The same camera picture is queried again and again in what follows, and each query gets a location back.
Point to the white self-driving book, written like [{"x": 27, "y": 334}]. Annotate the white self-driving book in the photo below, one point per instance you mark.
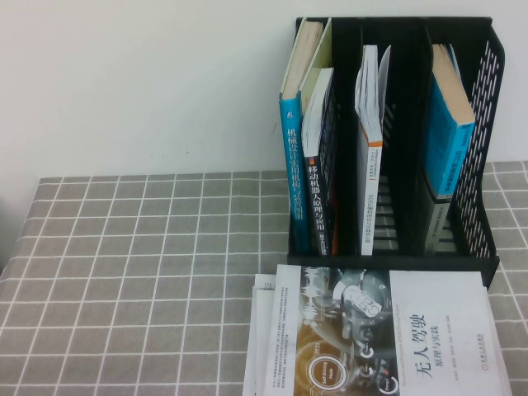
[{"x": 433, "y": 313}]

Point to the teal hardcover mechanical design book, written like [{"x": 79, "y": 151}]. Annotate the teal hardcover mechanical design book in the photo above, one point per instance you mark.
[{"x": 293, "y": 173}]

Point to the black spine mobile robot book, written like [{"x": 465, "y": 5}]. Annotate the black spine mobile robot book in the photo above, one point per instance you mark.
[{"x": 317, "y": 198}]

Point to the white book orange stripe spine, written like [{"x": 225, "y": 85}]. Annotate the white book orange stripe spine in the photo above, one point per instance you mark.
[{"x": 372, "y": 185}]

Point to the white car suspension book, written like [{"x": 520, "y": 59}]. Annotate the white car suspension book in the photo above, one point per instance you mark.
[{"x": 257, "y": 350}]

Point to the black plastic book stand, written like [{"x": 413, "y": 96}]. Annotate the black plastic book stand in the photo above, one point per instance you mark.
[{"x": 406, "y": 123}]

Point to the dark grey spine book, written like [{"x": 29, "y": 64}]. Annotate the dark grey spine book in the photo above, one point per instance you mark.
[{"x": 438, "y": 222}]

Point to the teal paperback book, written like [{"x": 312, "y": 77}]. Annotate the teal paperback book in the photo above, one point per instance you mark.
[{"x": 443, "y": 136}]

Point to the grey checked tablecloth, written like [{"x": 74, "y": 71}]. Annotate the grey checked tablecloth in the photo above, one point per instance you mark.
[{"x": 123, "y": 268}]

